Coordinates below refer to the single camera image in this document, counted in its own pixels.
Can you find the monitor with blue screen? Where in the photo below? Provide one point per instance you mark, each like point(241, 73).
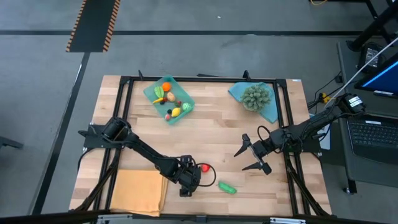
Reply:
point(385, 77)

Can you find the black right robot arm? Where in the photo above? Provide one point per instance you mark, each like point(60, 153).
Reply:
point(314, 127)

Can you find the thin white rod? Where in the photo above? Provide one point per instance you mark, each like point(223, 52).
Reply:
point(367, 66)

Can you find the open black laptop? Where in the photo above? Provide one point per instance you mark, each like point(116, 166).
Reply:
point(373, 140)

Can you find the black rig crossbar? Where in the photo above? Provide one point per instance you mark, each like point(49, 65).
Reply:
point(236, 220)

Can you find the green toy pea pod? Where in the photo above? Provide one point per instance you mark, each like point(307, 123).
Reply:
point(227, 187)

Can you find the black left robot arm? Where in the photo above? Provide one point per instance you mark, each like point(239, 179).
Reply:
point(146, 152)

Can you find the teal translucent plastic container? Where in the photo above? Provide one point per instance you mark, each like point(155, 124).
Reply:
point(183, 98)

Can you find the round green toy fruit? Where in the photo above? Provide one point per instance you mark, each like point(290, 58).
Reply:
point(186, 106)

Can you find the green plant in white pot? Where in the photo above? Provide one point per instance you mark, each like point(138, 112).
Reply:
point(255, 97)

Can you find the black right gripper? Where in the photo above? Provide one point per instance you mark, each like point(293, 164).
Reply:
point(261, 147)

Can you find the green toy starfruit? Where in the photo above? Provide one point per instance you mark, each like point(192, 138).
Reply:
point(159, 92)

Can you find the black stand leg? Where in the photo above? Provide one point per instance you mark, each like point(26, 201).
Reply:
point(373, 28)

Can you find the light blue cloth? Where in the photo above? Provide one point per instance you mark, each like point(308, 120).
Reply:
point(236, 91)

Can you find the pink toy raspberry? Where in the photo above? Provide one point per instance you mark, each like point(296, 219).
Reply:
point(167, 117)

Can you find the yellow toy lemon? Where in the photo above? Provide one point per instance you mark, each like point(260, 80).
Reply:
point(176, 112)

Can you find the dark metal furniture leg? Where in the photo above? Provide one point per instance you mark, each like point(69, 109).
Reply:
point(9, 142)

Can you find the folded yellow cloth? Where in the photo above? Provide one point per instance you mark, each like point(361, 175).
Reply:
point(138, 192)

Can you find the hazard striped black floor mat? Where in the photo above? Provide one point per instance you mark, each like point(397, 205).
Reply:
point(93, 25)

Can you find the black power adapter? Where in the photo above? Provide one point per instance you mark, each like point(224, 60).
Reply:
point(370, 57)

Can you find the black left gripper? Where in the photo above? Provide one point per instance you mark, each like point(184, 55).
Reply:
point(186, 175)

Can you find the tan toy potato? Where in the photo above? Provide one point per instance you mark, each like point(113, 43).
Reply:
point(171, 97)

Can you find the yellow toy pepper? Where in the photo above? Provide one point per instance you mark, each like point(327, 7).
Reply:
point(157, 100)

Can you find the textured orange toy tangerine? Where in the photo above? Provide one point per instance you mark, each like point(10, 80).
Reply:
point(166, 86)

